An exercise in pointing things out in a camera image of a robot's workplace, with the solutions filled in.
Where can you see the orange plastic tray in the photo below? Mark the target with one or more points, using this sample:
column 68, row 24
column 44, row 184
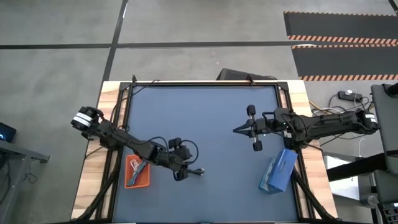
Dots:
column 144, row 180

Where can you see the black device with blue light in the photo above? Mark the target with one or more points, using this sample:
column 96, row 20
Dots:
column 6, row 132

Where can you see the control panel with buttons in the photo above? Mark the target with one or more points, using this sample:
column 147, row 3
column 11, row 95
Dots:
column 388, row 213

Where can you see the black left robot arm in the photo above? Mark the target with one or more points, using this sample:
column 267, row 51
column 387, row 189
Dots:
column 124, row 141

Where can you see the black hazard-striped floor mat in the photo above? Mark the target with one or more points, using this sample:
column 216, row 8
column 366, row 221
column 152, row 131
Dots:
column 342, row 25
column 345, row 60

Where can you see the black power strip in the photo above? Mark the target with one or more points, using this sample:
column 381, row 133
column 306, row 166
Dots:
column 349, row 95

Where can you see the black aluminium table frame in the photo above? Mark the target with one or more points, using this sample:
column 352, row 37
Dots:
column 115, row 199

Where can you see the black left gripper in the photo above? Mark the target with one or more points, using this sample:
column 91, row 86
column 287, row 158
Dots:
column 168, row 155

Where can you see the blue cardboard box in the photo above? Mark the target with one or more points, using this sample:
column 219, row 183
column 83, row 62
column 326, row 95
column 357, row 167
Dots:
column 280, row 172

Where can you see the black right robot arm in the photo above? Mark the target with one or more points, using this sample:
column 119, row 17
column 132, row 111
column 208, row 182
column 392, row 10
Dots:
column 329, row 124

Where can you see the black case behind table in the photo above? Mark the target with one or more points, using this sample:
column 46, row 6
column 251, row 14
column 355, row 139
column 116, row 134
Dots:
column 233, row 74

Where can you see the grey equipment cabinet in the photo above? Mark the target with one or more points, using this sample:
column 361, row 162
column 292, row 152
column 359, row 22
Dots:
column 387, row 149

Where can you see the black crossbar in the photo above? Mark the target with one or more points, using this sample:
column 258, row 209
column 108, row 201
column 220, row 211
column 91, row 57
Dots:
column 354, row 168

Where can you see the grey side desk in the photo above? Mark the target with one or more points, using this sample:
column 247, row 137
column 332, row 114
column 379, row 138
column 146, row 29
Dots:
column 12, row 174

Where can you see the blue table mat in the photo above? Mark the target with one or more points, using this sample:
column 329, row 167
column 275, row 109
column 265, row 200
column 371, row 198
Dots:
column 211, row 109

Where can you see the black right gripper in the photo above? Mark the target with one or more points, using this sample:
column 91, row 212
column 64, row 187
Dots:
column 273, row 124

